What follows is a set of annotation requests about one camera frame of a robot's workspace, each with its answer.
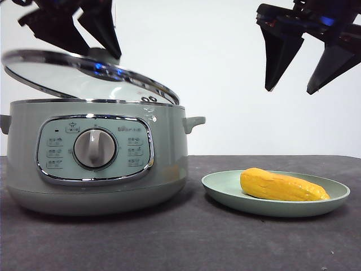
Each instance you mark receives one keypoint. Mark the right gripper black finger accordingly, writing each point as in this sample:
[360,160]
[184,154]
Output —
[335,65]
[277,56]

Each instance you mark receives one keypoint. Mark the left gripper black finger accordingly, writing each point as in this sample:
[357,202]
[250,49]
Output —
[103,25]
[56,25]

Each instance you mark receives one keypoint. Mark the glass lid with green knob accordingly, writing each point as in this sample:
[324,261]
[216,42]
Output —
[84,82]

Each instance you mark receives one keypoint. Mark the yellow corn cob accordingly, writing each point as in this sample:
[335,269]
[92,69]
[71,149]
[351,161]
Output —
[276,185]

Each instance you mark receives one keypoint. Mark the pale green round plate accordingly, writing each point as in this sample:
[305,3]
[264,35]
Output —
[225,192]

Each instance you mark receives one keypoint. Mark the pale green electric steamer pot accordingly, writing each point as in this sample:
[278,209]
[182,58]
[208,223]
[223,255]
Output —
[169,158]

